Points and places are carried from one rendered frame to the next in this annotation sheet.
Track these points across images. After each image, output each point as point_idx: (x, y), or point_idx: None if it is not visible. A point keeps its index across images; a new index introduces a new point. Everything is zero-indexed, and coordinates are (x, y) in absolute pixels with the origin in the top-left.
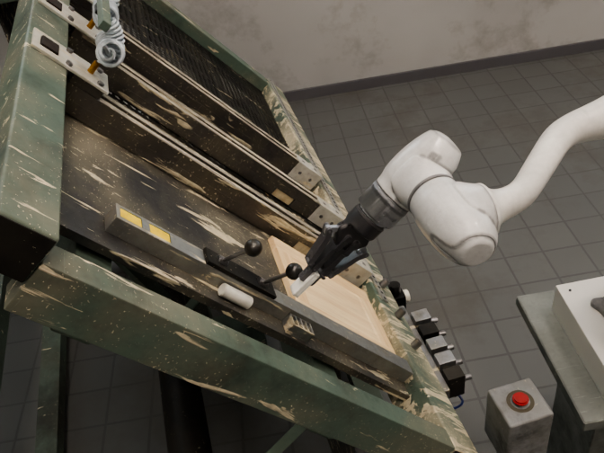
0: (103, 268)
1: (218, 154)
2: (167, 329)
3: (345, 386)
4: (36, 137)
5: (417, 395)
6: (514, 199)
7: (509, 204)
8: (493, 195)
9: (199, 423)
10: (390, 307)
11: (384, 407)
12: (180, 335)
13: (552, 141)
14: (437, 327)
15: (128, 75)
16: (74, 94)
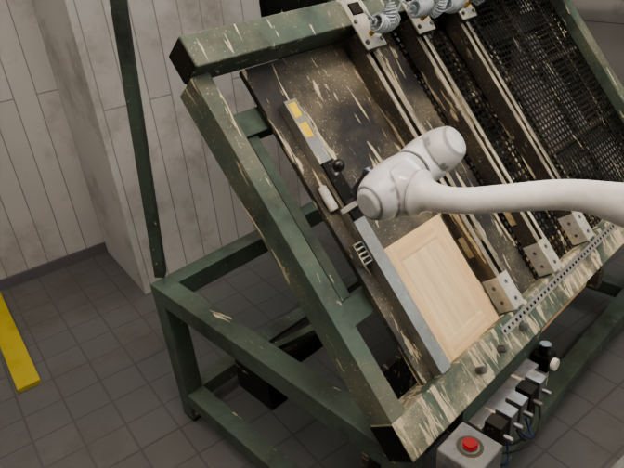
0: (260, 124)
1: (470, 151)
2: (233, 156)
3: (330, 292)
4: (260, 32)
5: (426, 386)
6: (435, 193)
7: (427, 194)
8: (416, 177)
9: None
10: (501, 341)
11: (351, 334)
12: (238, 165)
13: (533, 184)
14: (533, 392)
15: (430, 60)
16: (354, 45)
